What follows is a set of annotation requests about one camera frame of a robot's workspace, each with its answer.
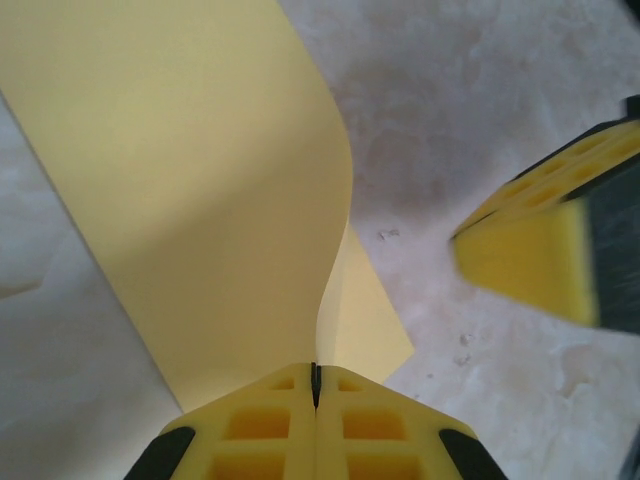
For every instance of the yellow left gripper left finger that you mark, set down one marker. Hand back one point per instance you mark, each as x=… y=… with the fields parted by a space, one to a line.
x=255 y=435

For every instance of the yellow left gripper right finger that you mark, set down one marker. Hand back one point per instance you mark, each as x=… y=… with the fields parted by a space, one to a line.
x=375 y=435

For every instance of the yellow square paper sheet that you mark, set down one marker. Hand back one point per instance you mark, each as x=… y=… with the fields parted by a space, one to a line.
x=175 y=175

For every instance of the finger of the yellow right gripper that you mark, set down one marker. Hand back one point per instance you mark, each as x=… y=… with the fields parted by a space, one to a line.
x=525 y=255
x=560 y=162

